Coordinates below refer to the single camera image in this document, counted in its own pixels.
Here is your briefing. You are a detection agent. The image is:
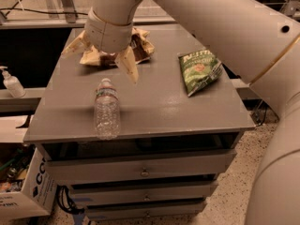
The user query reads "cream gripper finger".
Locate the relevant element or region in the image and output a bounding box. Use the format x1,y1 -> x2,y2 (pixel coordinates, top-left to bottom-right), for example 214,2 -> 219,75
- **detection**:
61,30 -> 92,58
114,46 -> 139,84

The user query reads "green kettle chip bag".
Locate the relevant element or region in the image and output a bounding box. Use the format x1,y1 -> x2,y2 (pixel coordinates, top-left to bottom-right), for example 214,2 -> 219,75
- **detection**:
178,49 -> 222,97

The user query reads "black cable on rail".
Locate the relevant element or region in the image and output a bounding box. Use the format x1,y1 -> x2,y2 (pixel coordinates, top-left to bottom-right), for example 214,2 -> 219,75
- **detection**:
0,7 -> 89,18

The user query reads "grey drawer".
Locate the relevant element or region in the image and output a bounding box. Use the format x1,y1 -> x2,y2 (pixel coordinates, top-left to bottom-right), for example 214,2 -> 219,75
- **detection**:
85,200 -> 206,221
69,181 -> 218,205
46,149 -> 236,185

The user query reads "white cardboard box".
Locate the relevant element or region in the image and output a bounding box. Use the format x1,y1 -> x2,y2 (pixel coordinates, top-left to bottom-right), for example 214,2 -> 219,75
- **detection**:
0,115 -> 58,221

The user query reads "clear plastic water bottle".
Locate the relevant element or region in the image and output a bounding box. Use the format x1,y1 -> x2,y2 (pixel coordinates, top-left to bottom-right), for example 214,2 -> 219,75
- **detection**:
94,78 -> 121,140

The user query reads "grey drawer cabinet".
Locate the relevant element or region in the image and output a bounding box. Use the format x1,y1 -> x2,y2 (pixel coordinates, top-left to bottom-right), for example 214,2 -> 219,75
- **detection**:
24,24 -> 254,212

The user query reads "bottom grey drawer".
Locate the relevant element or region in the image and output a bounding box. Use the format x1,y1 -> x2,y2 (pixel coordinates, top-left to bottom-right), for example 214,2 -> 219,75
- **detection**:
85,200 -> 206,221

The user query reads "metal frame rail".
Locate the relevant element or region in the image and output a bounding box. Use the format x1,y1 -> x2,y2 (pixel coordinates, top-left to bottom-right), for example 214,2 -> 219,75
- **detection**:
0,16 -> 176,30

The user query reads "white pump dispenser bottle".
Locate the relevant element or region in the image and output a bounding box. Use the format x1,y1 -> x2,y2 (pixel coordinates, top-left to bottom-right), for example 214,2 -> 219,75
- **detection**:
0,66 -> 25,98

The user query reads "brown salsa chip bag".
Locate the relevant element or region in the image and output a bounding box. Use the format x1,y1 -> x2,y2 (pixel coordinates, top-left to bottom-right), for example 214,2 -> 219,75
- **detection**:
80,27 -> 155,67

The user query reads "top grey drawer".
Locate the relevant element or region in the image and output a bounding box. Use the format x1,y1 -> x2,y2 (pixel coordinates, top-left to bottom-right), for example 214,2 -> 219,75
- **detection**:
46,149 -> 236,185

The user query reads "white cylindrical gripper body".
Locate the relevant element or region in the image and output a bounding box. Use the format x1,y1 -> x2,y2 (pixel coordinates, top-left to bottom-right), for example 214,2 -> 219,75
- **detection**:
84,8 -> 134,53

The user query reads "middle grey drawer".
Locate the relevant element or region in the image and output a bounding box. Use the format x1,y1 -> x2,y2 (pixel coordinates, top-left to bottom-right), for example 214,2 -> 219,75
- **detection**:
69,181 -> 218,205

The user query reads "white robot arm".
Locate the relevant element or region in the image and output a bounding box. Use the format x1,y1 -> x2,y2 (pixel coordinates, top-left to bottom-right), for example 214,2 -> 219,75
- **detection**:
66,0 -> 300,225

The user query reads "black cable bundle under cabinet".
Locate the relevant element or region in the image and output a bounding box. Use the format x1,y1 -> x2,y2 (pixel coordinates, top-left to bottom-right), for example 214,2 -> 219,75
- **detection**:
55,185 -> 86,216

